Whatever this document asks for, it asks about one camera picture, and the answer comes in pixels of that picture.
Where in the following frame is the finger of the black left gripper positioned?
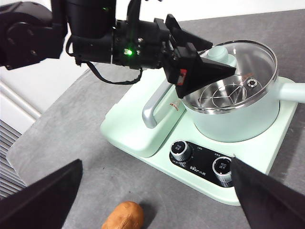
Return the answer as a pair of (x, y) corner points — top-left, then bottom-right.
(165, 14), (213, 52)
(164, 42), (236, 99)

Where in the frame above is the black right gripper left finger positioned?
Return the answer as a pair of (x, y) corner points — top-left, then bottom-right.
(0, 159), (83, 229)

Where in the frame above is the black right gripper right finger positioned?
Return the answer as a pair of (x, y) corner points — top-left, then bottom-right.
(230, 156), (305, 229)

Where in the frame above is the glass pot lid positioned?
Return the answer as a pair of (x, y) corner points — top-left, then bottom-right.
(183, 40), (279, 108)

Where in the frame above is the brown potato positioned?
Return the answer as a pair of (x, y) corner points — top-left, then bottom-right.
(101, 200), (145, 229)

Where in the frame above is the mint green breakfast machine base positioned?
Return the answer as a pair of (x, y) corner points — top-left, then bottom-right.
(100, 76), (300, 206)

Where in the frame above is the white ribbed grille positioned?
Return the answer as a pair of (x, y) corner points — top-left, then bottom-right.
(0, 120), (27, 200)

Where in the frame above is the silver control dial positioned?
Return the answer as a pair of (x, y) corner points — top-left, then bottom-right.
(212, 156), (235, 188)
(169, 140), (194, 163)

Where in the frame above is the black cable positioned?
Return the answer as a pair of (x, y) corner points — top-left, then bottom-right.
(127, 0), (142, 24)
(87, 61), (143, 84)

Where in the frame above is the steel wire steamer rack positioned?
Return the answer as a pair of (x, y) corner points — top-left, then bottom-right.
(199, 80), (258, 108)

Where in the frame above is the mint green pot with handle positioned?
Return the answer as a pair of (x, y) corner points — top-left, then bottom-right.
(182, 40), (305, 143)

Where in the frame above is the mint green griddle cover, chrome handle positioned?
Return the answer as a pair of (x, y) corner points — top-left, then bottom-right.
(100, 71), (189, 158)

